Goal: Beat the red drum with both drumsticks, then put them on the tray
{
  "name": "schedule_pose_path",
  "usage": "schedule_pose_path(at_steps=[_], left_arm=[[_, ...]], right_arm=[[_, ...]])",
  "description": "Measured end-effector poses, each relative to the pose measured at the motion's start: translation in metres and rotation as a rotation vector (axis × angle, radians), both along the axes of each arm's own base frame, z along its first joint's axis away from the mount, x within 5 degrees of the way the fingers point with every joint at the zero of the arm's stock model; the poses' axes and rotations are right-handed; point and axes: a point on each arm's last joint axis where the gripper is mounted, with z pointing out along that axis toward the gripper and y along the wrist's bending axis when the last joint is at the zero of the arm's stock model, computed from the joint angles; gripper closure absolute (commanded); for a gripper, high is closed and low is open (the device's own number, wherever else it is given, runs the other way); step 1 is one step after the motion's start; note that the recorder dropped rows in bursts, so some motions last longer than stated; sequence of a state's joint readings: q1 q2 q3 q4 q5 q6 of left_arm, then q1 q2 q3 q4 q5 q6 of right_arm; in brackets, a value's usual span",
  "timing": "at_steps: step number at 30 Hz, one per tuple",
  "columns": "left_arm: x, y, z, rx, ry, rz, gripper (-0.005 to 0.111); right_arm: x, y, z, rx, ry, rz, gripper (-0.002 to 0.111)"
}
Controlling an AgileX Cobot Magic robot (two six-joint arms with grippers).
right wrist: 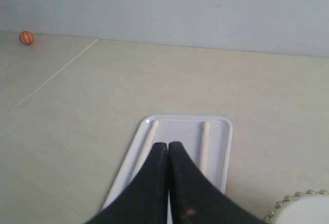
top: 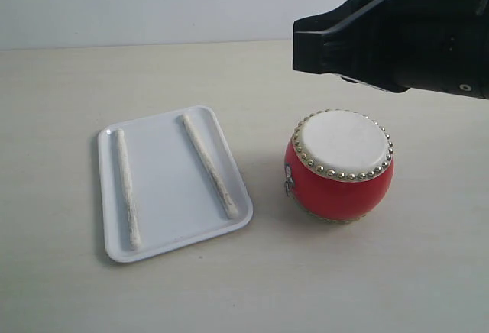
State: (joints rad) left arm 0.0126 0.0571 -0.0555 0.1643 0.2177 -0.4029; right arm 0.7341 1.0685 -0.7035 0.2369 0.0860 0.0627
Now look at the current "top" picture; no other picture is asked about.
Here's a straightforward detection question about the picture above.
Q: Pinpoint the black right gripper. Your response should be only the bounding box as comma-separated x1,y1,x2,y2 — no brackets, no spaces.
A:
293,0,488,99

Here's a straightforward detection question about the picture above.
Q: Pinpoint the wooden drumstick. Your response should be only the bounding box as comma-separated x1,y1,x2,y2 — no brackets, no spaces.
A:
181,112,238,219
114,128,142,251

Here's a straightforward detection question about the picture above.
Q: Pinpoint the small red drum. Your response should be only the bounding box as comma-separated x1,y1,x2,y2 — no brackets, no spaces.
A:
283,109,394,223

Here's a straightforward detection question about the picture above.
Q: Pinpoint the white rectangular plastic tray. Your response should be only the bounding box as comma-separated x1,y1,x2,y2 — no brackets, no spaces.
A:
98,105,254,263

